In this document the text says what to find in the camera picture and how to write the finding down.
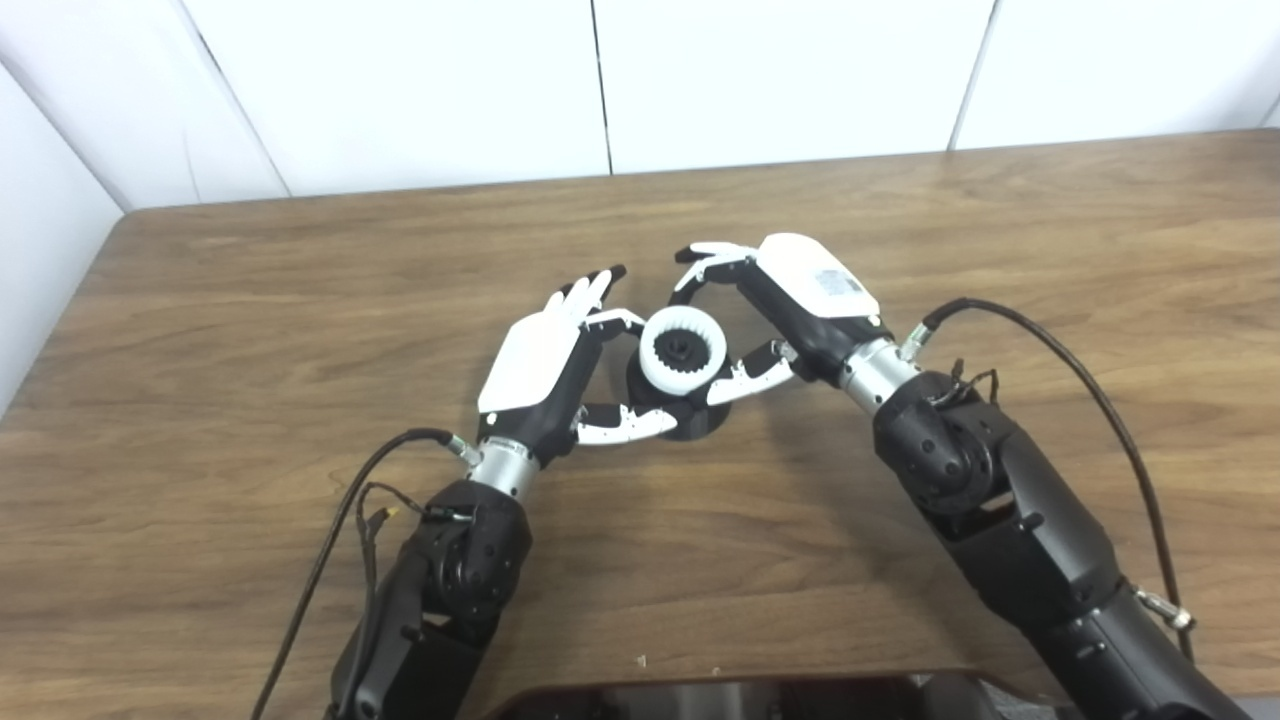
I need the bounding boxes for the thin wrist wires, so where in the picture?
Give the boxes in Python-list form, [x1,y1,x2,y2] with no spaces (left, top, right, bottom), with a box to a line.
[930,358,1001,406]
[355,482,471,591]

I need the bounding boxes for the white toothed plastic ring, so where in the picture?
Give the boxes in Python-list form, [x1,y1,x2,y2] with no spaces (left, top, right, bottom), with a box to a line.
[638,306,728,394]

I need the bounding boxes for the dark robot torso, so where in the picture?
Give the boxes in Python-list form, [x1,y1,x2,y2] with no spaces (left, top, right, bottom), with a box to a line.
[480,672,1086,720]

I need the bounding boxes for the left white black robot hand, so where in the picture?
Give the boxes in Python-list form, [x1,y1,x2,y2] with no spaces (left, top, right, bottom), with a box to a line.
[476,264,681,469]

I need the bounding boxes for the thin right wrist wires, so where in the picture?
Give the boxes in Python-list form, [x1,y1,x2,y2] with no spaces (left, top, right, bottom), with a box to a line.
[930,358,1001,406]

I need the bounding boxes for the thin left wrist wires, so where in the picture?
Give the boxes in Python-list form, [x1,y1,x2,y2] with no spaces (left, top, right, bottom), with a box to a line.
[355,482,471,591]

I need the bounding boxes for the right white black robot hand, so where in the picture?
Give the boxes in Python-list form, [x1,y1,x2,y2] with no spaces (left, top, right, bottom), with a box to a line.
[668,233,896,406]

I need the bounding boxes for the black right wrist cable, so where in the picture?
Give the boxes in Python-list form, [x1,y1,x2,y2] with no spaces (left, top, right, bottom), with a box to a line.
[898,297,1198,663]

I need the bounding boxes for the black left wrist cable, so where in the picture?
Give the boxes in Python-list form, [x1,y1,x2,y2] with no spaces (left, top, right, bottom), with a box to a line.
[248,428,483,720]

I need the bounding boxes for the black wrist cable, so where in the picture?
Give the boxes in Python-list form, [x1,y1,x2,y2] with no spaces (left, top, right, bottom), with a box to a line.
[898,297,1198,663]
[248,428,483,720]

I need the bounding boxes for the round black plastic part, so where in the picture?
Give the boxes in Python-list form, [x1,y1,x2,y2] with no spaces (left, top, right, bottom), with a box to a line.
[625,335,761,442]

